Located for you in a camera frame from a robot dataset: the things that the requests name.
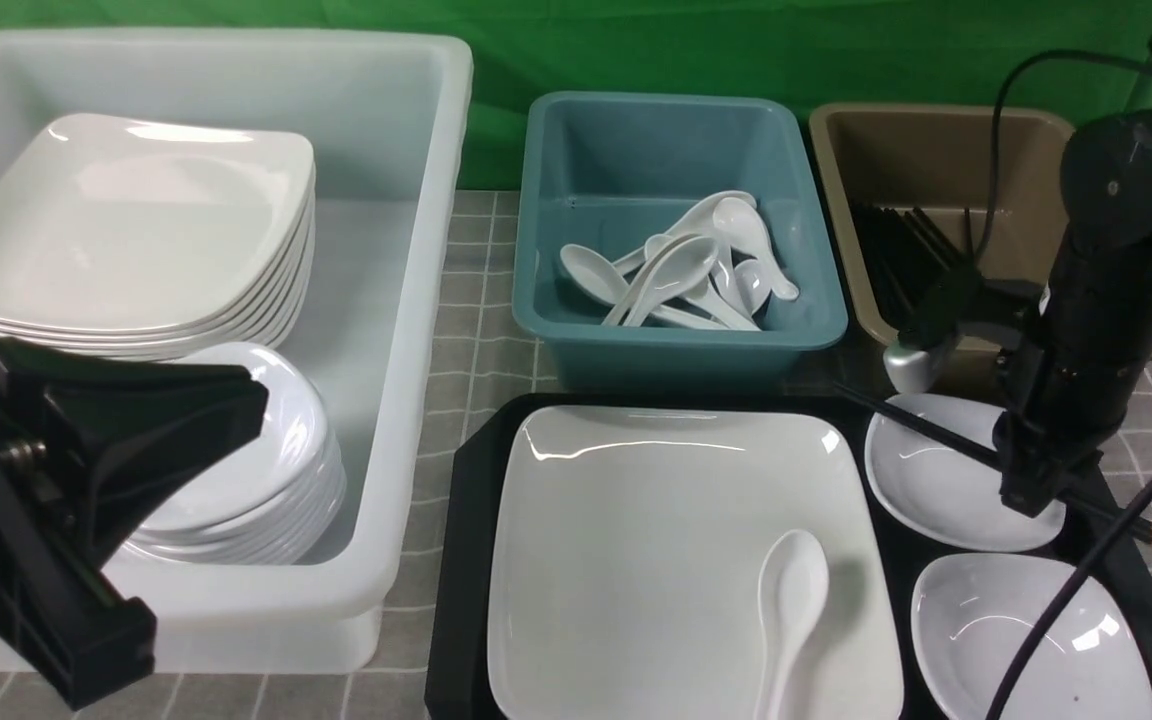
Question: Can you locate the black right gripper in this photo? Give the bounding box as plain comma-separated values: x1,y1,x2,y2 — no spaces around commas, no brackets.
995,240,1152,518

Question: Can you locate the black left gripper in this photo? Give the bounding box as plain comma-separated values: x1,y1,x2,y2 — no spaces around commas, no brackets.
0,338,268,710

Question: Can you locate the small white dish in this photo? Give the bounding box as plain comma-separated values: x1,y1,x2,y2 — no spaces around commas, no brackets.
864,414,1066,553
910,553,1152,719

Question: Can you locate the white ceramic soup spoon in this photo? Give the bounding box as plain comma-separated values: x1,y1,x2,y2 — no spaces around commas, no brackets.
753,529,829,719

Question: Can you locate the large white square plate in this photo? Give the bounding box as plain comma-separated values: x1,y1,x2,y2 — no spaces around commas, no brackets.
486,406,905,719

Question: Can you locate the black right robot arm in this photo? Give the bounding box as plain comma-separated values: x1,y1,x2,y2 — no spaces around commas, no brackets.
995,36,1152,518

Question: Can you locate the bundle of black chopsticks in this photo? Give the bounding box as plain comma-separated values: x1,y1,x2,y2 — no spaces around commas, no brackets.
849,202,973,331

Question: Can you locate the brown plastic bin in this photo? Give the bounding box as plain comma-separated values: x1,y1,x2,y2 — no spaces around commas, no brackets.
808,101,1152,401

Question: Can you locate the stack of small white dishes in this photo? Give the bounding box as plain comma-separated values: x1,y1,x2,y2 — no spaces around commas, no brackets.
122,342,347,564

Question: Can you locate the stack of white square plates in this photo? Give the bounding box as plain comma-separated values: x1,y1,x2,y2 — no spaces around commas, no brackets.
0,113,316,361

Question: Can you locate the green backdrop cloth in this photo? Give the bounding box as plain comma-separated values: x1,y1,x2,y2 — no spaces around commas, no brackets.
0,1,1152,190

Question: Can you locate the pile of white soup spoons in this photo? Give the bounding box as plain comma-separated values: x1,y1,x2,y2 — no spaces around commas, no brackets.
559,190,801,331

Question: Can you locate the grey checkered tablecloth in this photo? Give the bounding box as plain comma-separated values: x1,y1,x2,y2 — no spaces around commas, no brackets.
0,190,1152,720

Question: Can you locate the black plastic serving tray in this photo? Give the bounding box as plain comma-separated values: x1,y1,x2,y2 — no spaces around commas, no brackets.
425,393,1152,719

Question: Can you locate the large white plastic tub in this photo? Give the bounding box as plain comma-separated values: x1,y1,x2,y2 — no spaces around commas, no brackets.
0,28,473,675

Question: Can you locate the teal plastic bin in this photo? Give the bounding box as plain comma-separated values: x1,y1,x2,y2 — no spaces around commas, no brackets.
511,92,849,393

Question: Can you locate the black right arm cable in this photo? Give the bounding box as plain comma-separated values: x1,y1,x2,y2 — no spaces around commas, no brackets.
976,25,1152,720

